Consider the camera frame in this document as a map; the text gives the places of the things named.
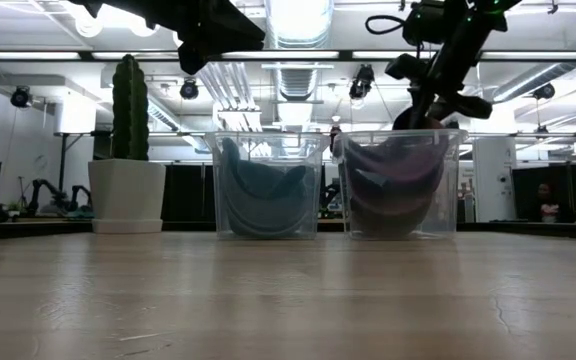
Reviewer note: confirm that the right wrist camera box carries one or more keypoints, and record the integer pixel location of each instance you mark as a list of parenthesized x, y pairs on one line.
[(423, 22)]

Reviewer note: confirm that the ceiling air vent grille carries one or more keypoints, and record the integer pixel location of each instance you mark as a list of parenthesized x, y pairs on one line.
[(295, 84)]

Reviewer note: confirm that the silver ventilation duct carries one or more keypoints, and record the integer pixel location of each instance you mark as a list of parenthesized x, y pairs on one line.
[(299, 22)]

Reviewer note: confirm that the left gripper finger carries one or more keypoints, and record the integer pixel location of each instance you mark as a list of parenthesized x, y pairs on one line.
[(233, 30)]

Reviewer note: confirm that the black overhead frame bar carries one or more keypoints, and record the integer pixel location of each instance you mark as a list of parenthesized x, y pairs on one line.
[(293, 55)]

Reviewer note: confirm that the black background robot arm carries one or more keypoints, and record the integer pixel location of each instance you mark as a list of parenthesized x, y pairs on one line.
[(80, 192), (43, 187)]

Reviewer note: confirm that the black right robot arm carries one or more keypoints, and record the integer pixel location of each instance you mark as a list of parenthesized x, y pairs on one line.
[(473, 25)]

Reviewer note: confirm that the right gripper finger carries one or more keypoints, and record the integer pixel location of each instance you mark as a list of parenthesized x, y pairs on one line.
[(424, 107)]

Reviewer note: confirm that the person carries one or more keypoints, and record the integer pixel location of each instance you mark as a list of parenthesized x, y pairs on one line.
[(548, 205)]

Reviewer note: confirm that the black ceiling spotlight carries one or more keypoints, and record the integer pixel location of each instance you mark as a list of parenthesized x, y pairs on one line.
[(20, 97), (544, 91), (189, 89), (362, 82)]

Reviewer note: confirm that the black metal stand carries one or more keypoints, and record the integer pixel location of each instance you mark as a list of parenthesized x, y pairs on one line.
[(62, 160)]

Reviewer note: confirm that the clear plastic bin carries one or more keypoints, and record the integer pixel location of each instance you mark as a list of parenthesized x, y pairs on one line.
[(320, 150), (455, 210)]

